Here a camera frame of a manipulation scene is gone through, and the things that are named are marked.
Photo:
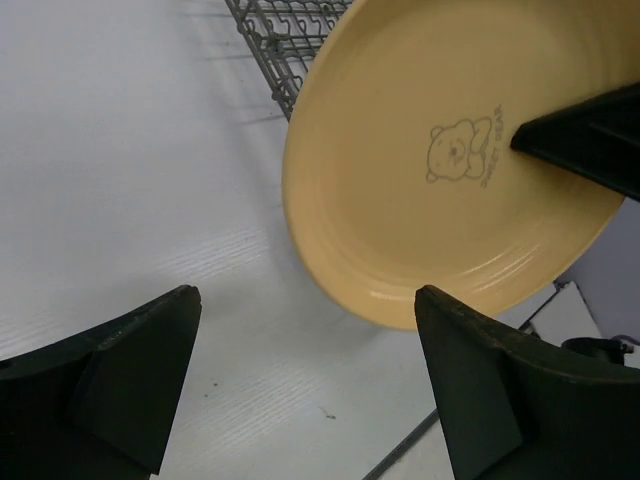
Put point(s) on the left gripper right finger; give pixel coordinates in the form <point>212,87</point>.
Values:
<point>513,406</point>

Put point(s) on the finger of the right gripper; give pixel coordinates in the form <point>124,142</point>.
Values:
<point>597,139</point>

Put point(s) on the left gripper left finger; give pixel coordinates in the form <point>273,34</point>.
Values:
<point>100,404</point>

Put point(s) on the yellow bear plate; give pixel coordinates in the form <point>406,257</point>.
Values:
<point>398,171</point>

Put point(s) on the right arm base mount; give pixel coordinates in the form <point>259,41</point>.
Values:
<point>613,350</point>

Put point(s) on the grey wire dish rack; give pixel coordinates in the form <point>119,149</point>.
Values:
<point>284,38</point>

